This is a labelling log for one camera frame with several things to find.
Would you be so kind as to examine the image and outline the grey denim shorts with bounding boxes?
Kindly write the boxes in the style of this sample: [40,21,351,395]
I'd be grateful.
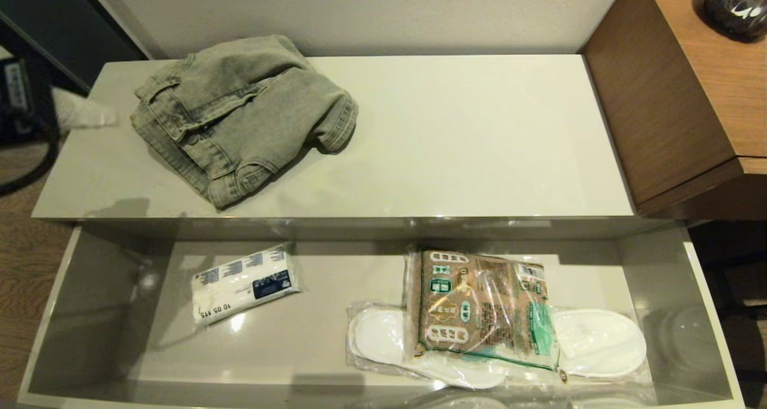
[130,35,360,211]

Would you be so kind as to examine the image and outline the green brown grain bag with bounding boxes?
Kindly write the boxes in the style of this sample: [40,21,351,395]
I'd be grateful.
[404,244,568,384]

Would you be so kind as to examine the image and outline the white tissue pack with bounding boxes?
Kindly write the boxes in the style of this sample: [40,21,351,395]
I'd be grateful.
[191,244,304,329]

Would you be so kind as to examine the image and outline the white slipper in plastic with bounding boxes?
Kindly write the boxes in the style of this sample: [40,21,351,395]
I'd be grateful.
[548,307,648,379]
[345,301,511,390]

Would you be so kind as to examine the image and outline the brown wooden desk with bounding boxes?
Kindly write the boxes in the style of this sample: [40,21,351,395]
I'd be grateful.
[580,0,767,221]

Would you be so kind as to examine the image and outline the dark glass vase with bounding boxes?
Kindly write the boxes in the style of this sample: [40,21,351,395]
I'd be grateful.
[702,0,767,44]

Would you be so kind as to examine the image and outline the black metal stand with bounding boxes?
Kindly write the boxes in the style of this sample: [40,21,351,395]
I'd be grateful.
[701,256,767,392]

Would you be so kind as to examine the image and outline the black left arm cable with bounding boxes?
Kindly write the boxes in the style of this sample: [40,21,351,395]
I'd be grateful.
[0,122,62,196]

